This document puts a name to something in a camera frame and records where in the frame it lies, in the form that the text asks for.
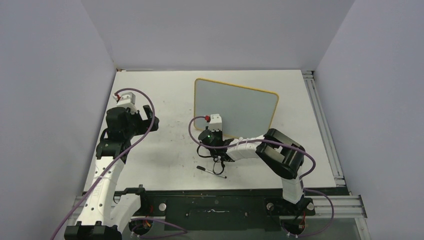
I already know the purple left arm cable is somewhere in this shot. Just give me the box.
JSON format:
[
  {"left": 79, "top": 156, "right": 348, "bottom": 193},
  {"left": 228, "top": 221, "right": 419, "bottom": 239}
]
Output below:
[{"left": 49, "top": 87, "right": 157, "bottom": 240}]

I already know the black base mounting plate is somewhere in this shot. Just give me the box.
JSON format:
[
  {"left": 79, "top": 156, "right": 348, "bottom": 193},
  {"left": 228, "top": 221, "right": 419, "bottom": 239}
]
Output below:
[{"left": 133, "top": 187, "right": 348, "bottom": 231}]

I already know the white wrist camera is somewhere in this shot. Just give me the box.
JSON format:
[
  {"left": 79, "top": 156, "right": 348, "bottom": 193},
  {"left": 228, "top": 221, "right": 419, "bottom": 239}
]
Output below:
[
  {"left": 205, "top": 113, "right": 223, "bottom": 132},
  {"left": 112, "top": 92, "right": 137, "bottom": 114}
]

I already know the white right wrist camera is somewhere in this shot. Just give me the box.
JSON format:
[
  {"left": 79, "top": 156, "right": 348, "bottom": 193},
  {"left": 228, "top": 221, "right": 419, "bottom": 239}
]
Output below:
[{"left": 205, "top": 113, "right": 223, "bottom": 132}]

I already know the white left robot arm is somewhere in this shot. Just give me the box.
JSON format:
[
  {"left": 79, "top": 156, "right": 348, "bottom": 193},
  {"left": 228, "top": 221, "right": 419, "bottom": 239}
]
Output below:
[{"left": 64, "top": 105, "right": 159, "bottom": 240}]

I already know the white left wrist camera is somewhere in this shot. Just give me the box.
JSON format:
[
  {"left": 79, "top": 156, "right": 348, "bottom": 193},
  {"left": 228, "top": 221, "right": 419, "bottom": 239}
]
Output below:
[{"left": 112, "top": 92, "right": 137, "bottom": 114}]

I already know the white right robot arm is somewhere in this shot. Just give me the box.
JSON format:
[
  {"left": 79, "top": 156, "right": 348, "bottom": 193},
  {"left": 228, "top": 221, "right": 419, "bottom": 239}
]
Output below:
[{"left": 197, "top": 128, "right": 315, "bottom": 216}]

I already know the black whiteboard marker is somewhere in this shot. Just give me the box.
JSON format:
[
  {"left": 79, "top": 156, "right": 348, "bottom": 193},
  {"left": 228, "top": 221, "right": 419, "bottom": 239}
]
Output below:
[{"left": 196, "top": 165, "right": 228, "bottom": 179}]

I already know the aluminium rail frame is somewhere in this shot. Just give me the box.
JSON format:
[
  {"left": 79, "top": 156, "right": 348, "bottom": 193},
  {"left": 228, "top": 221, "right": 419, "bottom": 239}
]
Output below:
[{"left": 301, "top": 70, "right": 367, "bottom": 219}]

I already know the yellow-framed whiteboard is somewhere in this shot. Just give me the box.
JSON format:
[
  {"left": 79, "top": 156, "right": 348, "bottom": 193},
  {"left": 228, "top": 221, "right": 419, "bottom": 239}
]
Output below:
[{"left": 194, "top": 78, "right": 279, "bottom": 138}]

